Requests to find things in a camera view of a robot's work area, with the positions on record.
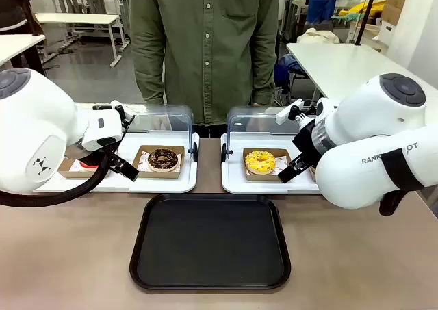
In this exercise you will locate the white storage box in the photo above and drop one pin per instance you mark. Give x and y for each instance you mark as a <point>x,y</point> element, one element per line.
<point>386,36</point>

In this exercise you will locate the large white table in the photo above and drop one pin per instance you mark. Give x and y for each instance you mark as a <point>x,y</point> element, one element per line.
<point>342,67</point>

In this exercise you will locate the green button shirt torso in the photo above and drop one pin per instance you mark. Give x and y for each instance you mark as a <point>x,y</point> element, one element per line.
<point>205,43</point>

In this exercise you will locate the chocolate donut with brown crumbs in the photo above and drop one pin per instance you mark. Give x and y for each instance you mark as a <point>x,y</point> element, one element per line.
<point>163,159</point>

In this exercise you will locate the person's left hand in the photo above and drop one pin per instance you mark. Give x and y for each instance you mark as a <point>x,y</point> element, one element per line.
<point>260,103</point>

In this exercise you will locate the black serving tray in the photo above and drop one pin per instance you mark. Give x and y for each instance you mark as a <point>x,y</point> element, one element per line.
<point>210,241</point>

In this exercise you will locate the red glazed donut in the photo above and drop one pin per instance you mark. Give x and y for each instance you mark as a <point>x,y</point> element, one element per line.
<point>88,166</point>

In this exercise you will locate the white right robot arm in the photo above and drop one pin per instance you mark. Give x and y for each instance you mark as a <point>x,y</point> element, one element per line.
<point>362,118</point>

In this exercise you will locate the brown cardboard carton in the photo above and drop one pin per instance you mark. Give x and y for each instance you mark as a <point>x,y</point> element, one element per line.
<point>395,3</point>

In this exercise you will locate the background person in dark clothes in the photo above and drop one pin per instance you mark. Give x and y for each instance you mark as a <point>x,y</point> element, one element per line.
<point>15,5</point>

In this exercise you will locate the yellow cloth bundle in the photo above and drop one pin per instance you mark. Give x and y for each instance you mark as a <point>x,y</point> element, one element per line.
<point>367,9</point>

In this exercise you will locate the background person in blue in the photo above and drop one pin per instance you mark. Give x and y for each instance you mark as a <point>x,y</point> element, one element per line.
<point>320,2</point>

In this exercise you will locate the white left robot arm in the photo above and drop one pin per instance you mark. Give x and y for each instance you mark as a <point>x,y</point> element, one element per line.
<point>34,128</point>

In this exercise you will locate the beige tote bag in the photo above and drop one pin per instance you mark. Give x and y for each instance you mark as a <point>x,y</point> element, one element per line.
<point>318,36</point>

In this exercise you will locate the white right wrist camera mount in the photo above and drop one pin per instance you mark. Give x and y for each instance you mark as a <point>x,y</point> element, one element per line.
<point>289,112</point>

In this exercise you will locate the black stand pole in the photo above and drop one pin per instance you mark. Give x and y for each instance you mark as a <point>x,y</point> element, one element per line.
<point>366,14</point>

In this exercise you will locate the brown cardboard donut box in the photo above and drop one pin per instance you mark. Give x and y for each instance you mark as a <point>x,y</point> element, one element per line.
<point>161,174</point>
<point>312,173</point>
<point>263,177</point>
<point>70,170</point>

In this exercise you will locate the white red-printed paper liner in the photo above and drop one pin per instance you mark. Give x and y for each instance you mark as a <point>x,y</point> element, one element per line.
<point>143,163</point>
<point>281,163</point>
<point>72,164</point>

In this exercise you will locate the blue office chair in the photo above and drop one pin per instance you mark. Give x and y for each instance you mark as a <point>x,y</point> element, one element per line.
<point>283,74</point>

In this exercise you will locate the person's left forearm green sleeve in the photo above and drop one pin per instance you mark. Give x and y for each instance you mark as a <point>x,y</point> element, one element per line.
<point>265,70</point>

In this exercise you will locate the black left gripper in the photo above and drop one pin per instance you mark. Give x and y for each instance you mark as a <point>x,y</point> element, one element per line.
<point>100,153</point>

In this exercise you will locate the white display case base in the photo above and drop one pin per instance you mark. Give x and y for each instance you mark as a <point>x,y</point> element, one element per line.
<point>164,183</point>
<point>236,181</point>

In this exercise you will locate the white table with dark legs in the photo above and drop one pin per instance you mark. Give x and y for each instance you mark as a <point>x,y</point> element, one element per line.
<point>17,46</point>

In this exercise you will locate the clear display case lid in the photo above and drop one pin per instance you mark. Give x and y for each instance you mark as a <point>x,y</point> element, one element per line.
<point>178,120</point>
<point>246,118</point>

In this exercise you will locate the person's right forearm green sleeve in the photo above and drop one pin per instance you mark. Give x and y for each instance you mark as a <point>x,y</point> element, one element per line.
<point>148,70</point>

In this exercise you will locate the person's right hand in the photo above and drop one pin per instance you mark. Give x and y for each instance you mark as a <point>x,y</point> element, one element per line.
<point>161,122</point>

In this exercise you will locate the yellow glazed sprinkle donut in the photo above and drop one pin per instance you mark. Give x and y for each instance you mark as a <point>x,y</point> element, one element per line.
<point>260,161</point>

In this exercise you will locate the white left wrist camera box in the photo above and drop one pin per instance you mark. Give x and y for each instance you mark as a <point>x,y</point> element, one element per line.
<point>102,128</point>

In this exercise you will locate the white bench table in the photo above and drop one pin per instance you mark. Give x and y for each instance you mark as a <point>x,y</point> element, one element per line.
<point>78,19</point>

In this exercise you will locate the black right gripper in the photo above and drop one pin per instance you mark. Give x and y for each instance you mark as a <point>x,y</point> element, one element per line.
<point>307,142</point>

